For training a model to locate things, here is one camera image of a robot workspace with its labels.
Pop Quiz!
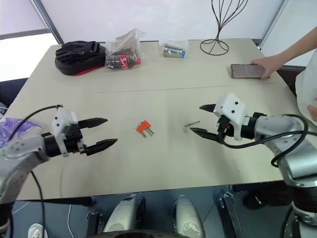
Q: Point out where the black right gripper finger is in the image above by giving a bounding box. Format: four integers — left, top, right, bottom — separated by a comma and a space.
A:
199, 104, 216, 113
189, 127, 221, 144

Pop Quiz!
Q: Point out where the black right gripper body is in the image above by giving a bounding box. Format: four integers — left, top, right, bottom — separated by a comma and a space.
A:
216, 115, 235, 144

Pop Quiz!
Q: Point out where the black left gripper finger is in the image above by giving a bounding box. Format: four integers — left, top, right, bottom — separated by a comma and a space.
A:
86, 138, 118, 157
78, 118, 109, 130

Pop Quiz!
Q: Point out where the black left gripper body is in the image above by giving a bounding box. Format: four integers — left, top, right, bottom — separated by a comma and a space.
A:
63, 122, 89, 156

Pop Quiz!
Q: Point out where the smartphone with lit screen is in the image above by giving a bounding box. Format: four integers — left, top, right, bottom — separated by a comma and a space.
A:
230, 63, 266, 80

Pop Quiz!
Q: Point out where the metal hex key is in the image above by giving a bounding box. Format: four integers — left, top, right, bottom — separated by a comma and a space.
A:
182, 120, 201, 133

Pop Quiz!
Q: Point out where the red hex key set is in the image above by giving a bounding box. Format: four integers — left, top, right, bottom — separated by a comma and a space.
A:
137, 119, 152, 132

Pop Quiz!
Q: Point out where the purple printed plastic bag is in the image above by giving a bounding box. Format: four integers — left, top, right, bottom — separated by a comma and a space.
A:
0, 118, 43, 150

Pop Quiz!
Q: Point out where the black table crossbar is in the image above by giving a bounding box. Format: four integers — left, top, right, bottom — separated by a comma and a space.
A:
14, 196, 96, 207

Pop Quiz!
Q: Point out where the black bag with red trim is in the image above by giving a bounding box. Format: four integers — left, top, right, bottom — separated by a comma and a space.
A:
54, 40, 107, 77

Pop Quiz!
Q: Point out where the clear bag with metal cylinders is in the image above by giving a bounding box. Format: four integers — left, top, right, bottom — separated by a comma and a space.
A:
159, 38, 190, 60

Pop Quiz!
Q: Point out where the silver robot leg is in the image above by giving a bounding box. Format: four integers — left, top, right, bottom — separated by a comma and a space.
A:
102, 194, 146, 234
174, 194, 207, 238

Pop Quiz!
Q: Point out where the clear bag with dark items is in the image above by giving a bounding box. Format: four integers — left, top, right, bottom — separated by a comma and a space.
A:
105, 28, 146, 72

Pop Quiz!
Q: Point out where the dark blue chair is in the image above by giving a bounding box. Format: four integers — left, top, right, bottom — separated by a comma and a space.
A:
0, 77, 30, 109

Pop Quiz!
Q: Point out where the black shoe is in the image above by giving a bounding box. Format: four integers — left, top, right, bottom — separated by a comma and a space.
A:
242, 184, 294, 212

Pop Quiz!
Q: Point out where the dark brown chair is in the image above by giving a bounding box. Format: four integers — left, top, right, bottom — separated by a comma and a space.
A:
276, 65, 309, 98

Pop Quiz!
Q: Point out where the person's white garment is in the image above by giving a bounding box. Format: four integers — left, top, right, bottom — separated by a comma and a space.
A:
295, 48, 317, 127

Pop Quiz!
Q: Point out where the white shoe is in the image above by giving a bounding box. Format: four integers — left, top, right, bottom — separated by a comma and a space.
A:
27, 222, 48, 238

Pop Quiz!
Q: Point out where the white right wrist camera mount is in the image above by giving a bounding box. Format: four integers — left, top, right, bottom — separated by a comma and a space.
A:
213, 93, 251, 142

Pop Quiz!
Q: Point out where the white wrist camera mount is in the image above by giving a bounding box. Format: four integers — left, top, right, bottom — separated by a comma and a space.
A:
213, 93, 251, 142
51, 107, 79, 158

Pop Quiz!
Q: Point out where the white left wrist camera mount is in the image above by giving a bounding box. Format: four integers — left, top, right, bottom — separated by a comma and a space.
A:
51, 107, 79, 158

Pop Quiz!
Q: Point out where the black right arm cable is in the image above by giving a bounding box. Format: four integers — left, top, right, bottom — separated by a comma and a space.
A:
219, 114, 309, 168

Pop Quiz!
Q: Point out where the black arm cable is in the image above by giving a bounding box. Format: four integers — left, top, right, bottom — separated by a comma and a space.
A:
6, 105, 63, 238
219, 114, 309, 168

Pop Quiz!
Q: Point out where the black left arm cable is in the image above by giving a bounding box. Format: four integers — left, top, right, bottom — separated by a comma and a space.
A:
6, 105, 63, 238

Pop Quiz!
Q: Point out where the black wire stand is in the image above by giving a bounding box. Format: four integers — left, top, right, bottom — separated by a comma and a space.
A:
200, 0, 249, 56

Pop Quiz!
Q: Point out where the black table leg frame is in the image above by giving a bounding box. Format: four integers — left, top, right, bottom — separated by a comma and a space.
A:
217, 190, 246, 238
86, 210, 104, 237

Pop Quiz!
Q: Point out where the white floor cable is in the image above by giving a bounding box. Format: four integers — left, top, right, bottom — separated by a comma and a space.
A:
66, 202, 76, 238

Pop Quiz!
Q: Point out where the grey metal frame post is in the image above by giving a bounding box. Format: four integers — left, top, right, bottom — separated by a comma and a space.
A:
258, 0, 292, 50
29, 0, 64, 46

